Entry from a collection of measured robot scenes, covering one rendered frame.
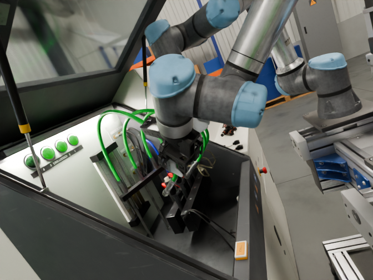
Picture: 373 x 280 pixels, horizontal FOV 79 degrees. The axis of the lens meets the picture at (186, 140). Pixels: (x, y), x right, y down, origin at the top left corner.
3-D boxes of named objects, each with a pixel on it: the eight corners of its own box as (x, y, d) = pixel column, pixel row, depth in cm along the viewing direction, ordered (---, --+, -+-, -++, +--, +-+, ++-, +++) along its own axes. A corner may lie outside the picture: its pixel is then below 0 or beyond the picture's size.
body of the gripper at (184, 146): (184, 176, 54) (183, 150, 44) (157, 157, 57) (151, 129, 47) (202, 154, 58) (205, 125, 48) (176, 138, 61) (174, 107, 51)
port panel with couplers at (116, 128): (141, 182, 111) (110, 125, 103) (135, 183, 112) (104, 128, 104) (151, 169, 122) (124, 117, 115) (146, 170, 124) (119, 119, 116)
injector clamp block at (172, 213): (205, 245, 85) (188, 212, 81) (182, 248, 89) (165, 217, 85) (217, 192, 115) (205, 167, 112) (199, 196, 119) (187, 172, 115)
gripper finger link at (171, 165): (179, 188, 62) (180, 170, 55) (163, 175, 64) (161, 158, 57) (186, 180, 64) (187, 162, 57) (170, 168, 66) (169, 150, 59)
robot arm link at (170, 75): (192, 87, 32) (137, 77, 34) (192, 132, 41) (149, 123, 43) (205, 54, 37) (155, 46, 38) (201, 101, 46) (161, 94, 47)
